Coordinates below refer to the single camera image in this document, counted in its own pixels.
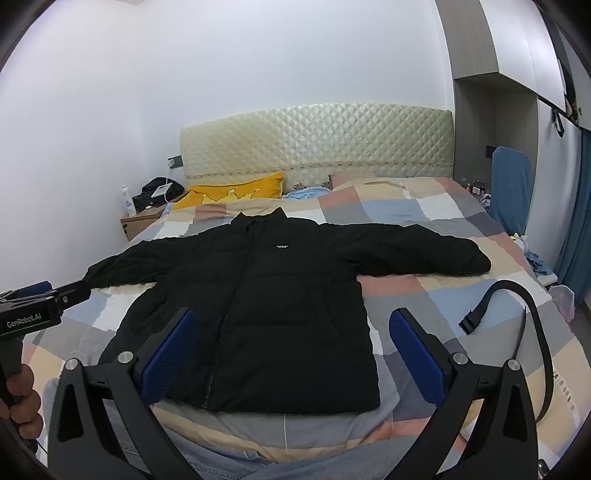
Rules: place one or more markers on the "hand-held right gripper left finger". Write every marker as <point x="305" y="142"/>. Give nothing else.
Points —
<point x="168" y="351"/>

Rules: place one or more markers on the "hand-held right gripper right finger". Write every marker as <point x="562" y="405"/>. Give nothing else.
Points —
<point x="418" y="351"/>

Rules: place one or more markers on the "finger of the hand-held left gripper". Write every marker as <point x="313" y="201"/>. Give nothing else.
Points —
<point x="69" y="293"/>
<point x="32" y="288"/>

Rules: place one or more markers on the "black puffer jacket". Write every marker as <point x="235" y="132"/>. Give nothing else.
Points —
<point x="277" y="300"/>

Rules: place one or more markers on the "person's left hand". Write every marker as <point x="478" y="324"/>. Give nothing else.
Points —
<point x="23" y="401"/>

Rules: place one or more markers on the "wooden nightstand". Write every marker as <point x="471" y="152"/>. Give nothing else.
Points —
<point x="138" y="225"/>

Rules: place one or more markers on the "white plastic bottle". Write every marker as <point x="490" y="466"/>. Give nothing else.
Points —
<point x="129" y="203"/>

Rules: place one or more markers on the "black bag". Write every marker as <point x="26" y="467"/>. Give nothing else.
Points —
<point x="152" y="199"/>

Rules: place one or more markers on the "white flat card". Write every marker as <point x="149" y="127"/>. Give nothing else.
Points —
<point x="162" y="189"/>

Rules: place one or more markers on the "small plush toy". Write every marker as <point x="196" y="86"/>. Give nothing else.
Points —
<point x="518" y="241"/>

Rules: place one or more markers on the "crumpled blue cloth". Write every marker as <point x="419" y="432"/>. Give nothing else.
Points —
<point x="539" y="263"/>

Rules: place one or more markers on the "translucent plastic bin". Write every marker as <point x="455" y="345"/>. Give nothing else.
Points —
<point x="563" y="302"/>

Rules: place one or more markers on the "row of small bottles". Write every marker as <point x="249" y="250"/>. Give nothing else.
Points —
<point x="478" y="189"/>

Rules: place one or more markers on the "yellow pillow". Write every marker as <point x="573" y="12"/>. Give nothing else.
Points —
<point x="240" y="187"/>

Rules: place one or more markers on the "blue towel on chair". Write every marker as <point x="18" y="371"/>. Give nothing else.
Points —
<point x="508" y="184"/>

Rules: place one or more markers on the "light blue cloth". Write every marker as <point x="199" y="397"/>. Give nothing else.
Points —
<point x="304" y="193"/>

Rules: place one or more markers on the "cream quilted headboard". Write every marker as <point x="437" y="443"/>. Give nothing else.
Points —
<point x="323" y="138"/>

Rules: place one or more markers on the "grey white wardrobe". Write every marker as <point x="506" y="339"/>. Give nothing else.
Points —
<point x="466" y="37"/>

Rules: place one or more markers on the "black wall socket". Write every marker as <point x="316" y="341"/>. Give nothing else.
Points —
<point x="174" y="162"/>

